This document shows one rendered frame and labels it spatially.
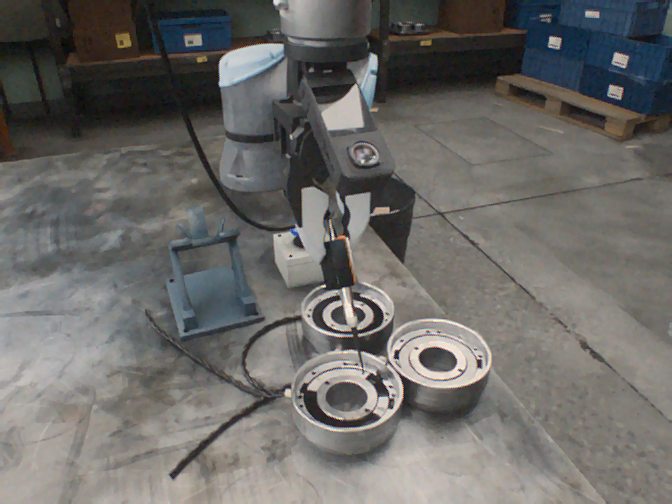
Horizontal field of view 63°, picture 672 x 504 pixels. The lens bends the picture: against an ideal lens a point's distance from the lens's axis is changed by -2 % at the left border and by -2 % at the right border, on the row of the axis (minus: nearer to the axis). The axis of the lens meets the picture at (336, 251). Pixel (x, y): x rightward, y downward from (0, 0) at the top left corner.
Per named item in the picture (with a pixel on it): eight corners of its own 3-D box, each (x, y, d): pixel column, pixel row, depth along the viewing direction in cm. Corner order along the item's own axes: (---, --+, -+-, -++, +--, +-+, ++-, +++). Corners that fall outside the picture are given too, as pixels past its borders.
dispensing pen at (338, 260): (357, 377, 53) (318, 204, 53) (342, 372, 57) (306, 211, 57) (378, 370, 54) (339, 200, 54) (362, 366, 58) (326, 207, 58)
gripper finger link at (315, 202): (305, 241, 60) (311, 160, 55) (326, 269, 55) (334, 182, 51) (277, 245, 59) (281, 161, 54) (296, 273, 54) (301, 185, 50)
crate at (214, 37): (226, 40, 402) (223, 8, 391) (233, 50, 371) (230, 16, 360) (152, 45, 390) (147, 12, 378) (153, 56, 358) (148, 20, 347)
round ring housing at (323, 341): (314, 302, 70) (314, 275, 68) (398, 313, 69) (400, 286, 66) (291, 358, 62) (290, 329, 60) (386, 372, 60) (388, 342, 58)
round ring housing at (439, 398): (483, 352, 62) (488, 323, 60) (488, 424, 54) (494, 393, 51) (390, 342, 64) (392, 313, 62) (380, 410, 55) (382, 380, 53)
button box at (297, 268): (339, 279, 75) (339, 247, 73) (288, 289, 73) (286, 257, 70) (320, 249, 82) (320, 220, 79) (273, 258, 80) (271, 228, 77)
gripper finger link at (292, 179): (325, 217, 54) (332, 131, 50) (332, 225, 53) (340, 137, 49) (278, 222, 53) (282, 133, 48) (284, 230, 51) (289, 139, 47)
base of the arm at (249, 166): (214, 166, 109) (208, 116, 103) (289, 156, 113) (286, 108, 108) (228, 198, 96) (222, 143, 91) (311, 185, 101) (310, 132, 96)
